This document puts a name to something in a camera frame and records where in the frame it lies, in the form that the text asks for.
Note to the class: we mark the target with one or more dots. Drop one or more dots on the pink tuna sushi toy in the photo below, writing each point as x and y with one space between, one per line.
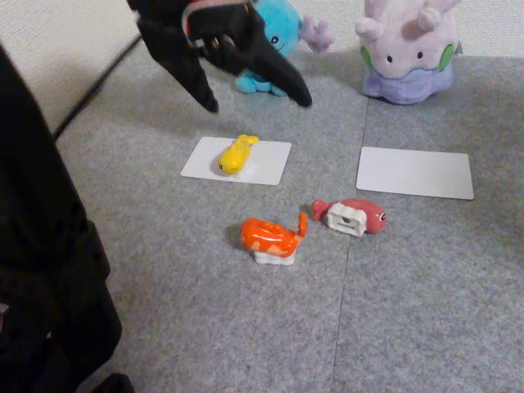
372 217

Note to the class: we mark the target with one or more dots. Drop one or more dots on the orange shrimp sushi toy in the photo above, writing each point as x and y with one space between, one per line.
266 239

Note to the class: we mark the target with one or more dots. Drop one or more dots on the yellow egg sushi toy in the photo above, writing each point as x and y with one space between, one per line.
233 157

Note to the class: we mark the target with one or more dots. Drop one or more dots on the purple Goomy plush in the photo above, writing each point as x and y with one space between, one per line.
409 49

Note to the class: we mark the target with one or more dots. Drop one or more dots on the white rectangular card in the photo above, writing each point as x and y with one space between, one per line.
270 163
413 172

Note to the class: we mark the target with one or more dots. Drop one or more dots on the blue Wooper plush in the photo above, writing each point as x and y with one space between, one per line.
282 32

